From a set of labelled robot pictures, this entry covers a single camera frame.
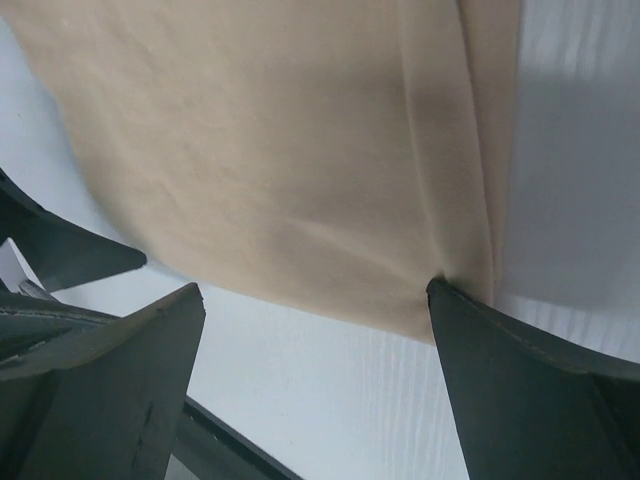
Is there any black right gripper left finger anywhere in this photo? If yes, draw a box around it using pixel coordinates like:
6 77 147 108
1 283 205 479

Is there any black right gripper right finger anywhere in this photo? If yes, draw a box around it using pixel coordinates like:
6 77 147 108
427 278 639 479

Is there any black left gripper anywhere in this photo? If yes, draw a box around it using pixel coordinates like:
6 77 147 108
1 173 147 360

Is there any beige t shirt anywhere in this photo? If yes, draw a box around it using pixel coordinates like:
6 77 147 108
1 1 520 342

